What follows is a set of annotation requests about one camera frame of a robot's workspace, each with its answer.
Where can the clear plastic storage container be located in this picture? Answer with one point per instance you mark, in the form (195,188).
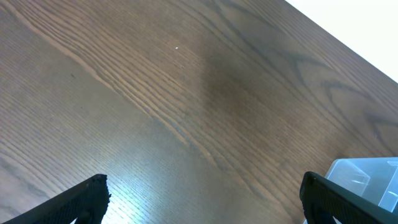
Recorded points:
(374,179)

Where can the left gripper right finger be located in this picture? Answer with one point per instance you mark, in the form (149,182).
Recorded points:
(326,202)

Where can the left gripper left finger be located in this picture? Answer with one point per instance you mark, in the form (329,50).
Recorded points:
(85,203)

